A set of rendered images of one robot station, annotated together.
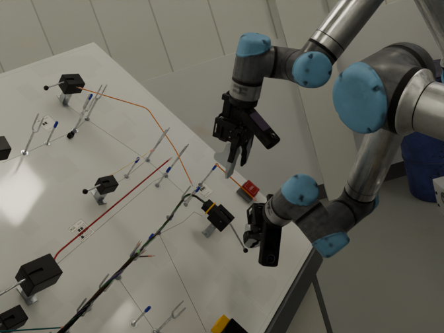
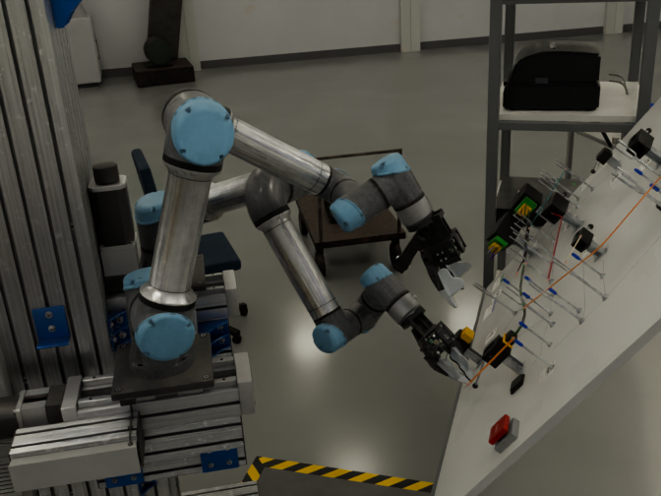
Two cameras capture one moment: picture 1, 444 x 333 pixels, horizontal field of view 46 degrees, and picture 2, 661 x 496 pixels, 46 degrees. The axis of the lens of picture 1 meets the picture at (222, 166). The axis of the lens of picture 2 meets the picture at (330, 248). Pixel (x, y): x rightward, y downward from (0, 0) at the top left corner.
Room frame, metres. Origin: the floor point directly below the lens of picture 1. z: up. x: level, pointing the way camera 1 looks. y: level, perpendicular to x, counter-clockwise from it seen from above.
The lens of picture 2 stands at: (2.74, -0.71, 2.10)
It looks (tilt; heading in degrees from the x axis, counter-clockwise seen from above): 23 degrees down; 165
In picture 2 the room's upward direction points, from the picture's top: 3 degrees counter-clockwise
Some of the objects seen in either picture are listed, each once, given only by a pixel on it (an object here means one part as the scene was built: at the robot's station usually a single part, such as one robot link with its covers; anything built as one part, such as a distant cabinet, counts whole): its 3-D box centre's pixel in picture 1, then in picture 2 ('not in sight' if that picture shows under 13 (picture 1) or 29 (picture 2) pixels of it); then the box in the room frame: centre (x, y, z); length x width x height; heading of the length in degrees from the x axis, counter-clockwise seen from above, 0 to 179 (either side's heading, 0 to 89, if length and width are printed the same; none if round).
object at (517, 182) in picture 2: not in sight; (543, 201); (0.42, 0.72, 1.09); 0.35 x 0.33 x 0.07; 147
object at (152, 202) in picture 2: not in sight; (158, 218); (0.63, -0.63, 1.33); 0.13 x 0.12 x 0.14; 126
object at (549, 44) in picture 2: not in sight; (551, 74); (0.45, 0.70, 1.56); 0.30 x 0.23 x 0.19; 58
